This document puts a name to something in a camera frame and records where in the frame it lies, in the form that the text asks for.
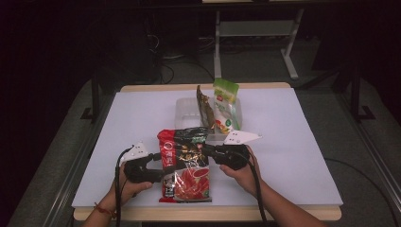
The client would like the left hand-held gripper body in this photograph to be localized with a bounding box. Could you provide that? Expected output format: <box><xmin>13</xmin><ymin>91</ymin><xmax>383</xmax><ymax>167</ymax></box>
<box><xmin>118</xmin><ymin>140</ymin><xmax>165</xmax><ymax>184</ymax></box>

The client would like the bundle of dark floor cables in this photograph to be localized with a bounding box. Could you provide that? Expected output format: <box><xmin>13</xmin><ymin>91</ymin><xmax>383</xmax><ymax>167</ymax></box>
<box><xmin>148</xmin><ymin>32</ymin><xmax>216</xmax><ymax>85</ymax></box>

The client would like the white metal stand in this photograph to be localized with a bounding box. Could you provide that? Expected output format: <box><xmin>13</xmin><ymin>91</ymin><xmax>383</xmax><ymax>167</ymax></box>
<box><xmin>213</xmin><ymin>9</ymin><xmax>305</xmax><ymax>80</ymax></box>

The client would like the red string bracelet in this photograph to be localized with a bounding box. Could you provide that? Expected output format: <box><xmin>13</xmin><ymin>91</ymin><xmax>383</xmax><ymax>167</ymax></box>
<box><xmin>93</xmin><ymin>201</ymin><xmax>117</xmax><ymax>219</ymax></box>

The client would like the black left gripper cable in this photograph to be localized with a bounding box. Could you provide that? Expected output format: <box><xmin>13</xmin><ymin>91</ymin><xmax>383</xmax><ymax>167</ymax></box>
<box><xmin>113</xmin><ymin>146</ymin><xmax>135</xmax><ymax>227</ymax></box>

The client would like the brown foil packet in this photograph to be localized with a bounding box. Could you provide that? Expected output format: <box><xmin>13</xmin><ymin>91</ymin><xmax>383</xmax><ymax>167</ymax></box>
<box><xmin>195</xmin><ymin>84</ymin><xmax>218</xmax><ymax>134</ymax></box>

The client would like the wooden table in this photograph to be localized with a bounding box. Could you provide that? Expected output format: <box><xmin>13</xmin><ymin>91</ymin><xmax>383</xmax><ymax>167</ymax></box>
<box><xmin>73</xmin><ymin>81</ymin><xmax>342</xmax><ymax>222</ymax></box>

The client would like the black metal stand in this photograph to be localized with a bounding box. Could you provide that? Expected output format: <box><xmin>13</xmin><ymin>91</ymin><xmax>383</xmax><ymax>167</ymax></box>
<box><xmin>80</xmin><ymin>71</ymin><xmax>102</xmax><ymax>123</ymax></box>
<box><xmin>349</xmin><ymin>64</ymin><xmax>376</xmax><ymax>123</ymax></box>

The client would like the white green corn starch bag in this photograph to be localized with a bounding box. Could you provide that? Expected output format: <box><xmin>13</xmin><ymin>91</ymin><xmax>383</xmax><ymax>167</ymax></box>
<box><xmin>212</xmin><ymin>78</ymin><xmax>242</xmax><ymax>135</ymax></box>

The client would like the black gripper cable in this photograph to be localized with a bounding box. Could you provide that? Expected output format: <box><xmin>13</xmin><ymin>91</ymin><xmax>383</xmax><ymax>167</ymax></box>
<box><xmin>113</xmin><ymin>146</ymin><xmax>135</xmax><ymax>227</ymax></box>
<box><xmin>240</xmin><ymin>150</ymin><xmax>270</xmax><ymax>225</ymax></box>

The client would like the translucent plastic container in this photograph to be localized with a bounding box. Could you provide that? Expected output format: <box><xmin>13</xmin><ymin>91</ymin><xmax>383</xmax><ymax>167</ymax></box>
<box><xmin>174</xmin><ymin>96</ymin><xmax>244</xmax><ymax>142</ymax></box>

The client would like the person's right hand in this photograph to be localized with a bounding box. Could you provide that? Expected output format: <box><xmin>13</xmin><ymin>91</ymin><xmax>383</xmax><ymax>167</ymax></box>
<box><xmin>218</xmin><ymin>146</ymin><xmax>263</xmax><ymax>199</ymax></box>

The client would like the black floor cable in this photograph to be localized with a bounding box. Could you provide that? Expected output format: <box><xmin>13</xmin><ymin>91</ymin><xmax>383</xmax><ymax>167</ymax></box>
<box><xmin>323</xmin><ymin>156</ymin><xmax>401</xmax><ymax>223</ymax></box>

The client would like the person's left hand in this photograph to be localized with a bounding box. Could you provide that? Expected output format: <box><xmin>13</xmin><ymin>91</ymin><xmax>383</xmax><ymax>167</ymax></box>
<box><xmin>107</xmin><ymin>163</ymin><xmax>155</xmax><ymax>206</ymax></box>

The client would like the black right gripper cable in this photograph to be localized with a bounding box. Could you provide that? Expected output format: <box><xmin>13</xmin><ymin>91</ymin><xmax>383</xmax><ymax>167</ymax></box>
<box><xmin>240</xmin><ymin>150</ymin><xmax>270</xmax><ymax>225</ymax></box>

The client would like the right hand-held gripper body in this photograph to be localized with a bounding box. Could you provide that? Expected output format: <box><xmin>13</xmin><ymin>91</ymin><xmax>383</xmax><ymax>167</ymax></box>
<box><xmin>213</xmin><ymin>130</ymin><xmax>263</xmax><ymax>171</ymax></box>

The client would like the red black hot pot packet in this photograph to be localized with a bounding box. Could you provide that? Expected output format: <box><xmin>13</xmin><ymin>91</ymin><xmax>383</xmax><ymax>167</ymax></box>
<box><xmin>156</xmin><ymin>126</ymin><xmax>213</xmax><ymax>204</ymax></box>

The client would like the white table mat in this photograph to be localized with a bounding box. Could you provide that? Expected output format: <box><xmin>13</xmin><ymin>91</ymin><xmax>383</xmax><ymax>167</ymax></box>
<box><xmin>71</xmin><ymin>87</ymin><xmax>344</xmax><ymax>209</ymax></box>

